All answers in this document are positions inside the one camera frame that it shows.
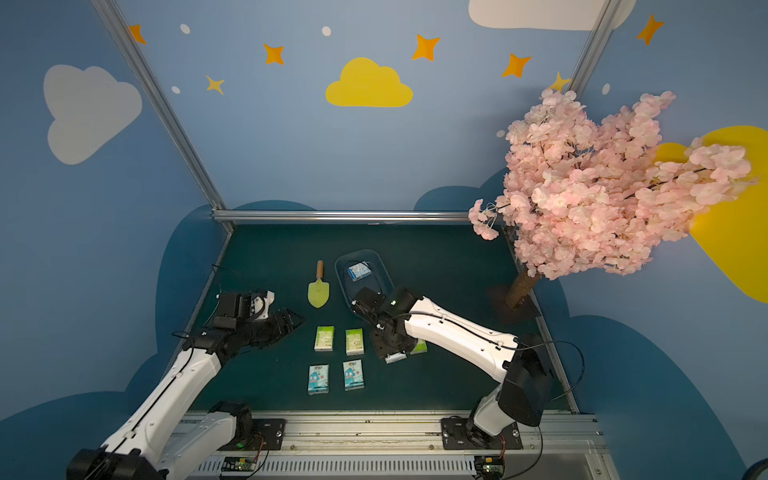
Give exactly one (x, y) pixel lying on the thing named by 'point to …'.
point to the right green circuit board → (489, 466)
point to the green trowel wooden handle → (319, 290)
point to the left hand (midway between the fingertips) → (298, 321)
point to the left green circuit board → (239, 464)
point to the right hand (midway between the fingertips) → (393, 344)
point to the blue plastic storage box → (379, 278)
